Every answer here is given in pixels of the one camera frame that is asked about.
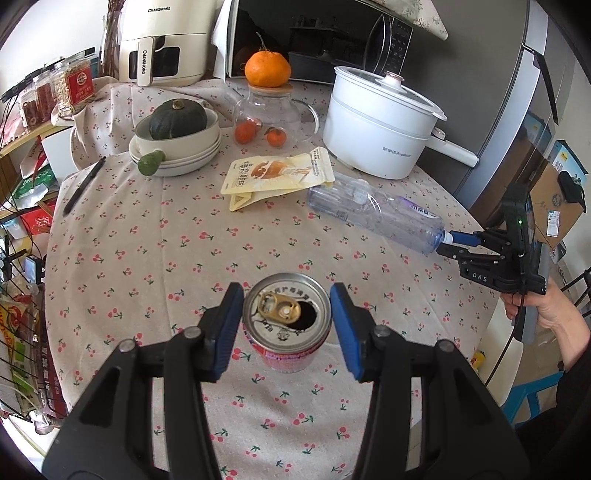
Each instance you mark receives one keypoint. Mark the cream bowl with green handle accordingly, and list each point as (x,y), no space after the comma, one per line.
(180,155)

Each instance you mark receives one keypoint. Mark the glass teapot with wooden lid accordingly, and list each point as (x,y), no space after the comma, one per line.
(276,107)

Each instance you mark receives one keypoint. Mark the white stool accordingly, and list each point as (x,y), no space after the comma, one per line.
(502,355)

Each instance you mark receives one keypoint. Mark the cherry print tablecloth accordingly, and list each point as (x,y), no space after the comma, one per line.
(143,258)

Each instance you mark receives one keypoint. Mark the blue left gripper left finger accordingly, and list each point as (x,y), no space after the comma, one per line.
(219,327)

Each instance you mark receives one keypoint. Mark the stacked cardboard boxes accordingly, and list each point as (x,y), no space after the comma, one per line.
(558,195)

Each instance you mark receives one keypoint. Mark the black pen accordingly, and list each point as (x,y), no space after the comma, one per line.
(71,203)

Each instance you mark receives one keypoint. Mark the cream air fryer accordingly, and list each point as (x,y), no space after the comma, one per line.
(165,42)

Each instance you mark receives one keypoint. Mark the small orange mandarin right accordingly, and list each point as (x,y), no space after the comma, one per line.
(276,137)

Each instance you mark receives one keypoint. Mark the black microwave oven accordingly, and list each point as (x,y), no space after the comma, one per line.
(314,36)

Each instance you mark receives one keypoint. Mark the grey refrigerator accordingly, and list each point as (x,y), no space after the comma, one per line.
(496,76)

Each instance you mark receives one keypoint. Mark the black wire rack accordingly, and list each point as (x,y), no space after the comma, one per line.
(30,389)

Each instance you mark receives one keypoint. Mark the red label spice jar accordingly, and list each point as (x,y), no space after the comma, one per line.
(73,84)

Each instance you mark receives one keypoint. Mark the person's right hand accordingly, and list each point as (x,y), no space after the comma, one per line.
(554,308)

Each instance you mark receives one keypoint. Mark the white electric cooking pot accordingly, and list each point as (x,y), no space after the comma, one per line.
(379,126)

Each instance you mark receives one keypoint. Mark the clear plastic water bottle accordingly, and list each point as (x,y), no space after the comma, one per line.
(396,218)

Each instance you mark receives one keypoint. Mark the large orange mandarin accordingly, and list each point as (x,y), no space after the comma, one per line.
(266,68)

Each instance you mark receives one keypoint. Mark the small orange mandarin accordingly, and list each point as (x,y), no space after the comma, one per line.
(276,137)
(245,132)

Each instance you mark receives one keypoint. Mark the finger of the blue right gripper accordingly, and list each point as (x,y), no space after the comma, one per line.
(467,239)
(459,253)

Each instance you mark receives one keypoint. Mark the small orange mandarin left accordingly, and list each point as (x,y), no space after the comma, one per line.
(245,132)

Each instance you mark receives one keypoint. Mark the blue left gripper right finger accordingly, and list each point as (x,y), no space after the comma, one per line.
(354,326)

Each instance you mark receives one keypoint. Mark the dark green pumpkin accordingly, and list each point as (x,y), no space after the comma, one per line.
(177,118)

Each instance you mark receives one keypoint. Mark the red soda can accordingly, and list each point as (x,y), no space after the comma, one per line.
(287,318)

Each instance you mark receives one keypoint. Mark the vase with dried twigs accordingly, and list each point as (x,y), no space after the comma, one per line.
(110,44)

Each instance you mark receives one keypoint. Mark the floral cloth microwave cover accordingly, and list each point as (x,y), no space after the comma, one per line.
(421,13)

